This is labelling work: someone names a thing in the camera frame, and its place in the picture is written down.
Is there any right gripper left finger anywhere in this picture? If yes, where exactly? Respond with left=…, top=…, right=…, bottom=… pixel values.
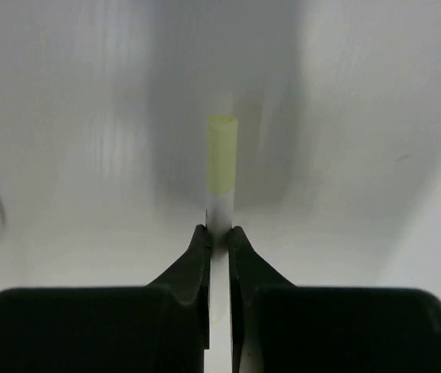
left=0, top=225, right=211, bottom=372

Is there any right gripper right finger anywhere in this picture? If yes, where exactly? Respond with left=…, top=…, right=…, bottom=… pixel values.
left=227, top=227, right=441, bottom=372

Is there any yellow white pen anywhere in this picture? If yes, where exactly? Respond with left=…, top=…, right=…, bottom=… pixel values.
left=205, top=115, right=238, bottom=372

